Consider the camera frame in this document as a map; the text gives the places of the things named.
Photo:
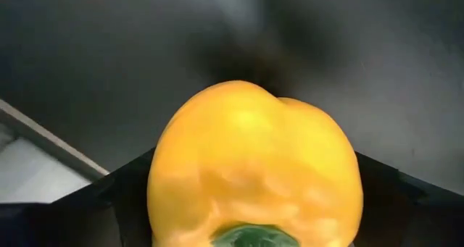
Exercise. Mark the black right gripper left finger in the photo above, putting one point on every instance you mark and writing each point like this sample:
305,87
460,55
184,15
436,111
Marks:
90,218

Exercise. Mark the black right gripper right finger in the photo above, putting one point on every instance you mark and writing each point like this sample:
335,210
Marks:
409,211

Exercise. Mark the yellow toy bell pepper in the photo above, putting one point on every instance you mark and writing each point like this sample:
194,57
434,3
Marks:
253,160

